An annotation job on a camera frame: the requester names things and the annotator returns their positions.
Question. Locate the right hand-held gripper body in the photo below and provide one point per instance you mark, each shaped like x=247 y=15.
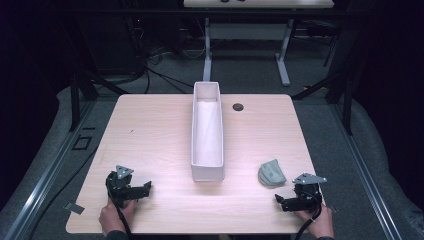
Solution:
x=306 y=195

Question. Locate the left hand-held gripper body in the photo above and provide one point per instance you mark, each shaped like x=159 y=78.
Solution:
x=120 y=186

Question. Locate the person's right hand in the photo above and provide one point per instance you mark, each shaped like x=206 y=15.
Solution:
x=318 y=221

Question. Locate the person's left hand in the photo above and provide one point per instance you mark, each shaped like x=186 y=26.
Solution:
x=115 y=216

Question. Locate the folded green cloth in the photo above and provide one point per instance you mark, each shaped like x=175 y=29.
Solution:
x=271 y=173

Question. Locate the grey tape piece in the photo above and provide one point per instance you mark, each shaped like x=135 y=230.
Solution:
x=74 y=208

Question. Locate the long white box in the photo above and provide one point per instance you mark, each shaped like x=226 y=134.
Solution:
x=207 y=133

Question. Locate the black metal stand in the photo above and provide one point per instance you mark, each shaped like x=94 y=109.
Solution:
x=76 y=100
x=343 y=90

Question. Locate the round dark table grommet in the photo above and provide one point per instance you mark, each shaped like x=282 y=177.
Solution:
x=238 y=107

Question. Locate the white desk with metal legs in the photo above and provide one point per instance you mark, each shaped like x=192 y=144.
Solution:
x=246 y=31

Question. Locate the metal floor rail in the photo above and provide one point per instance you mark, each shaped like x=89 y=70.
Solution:
x=365 y=173
x=43 y=176

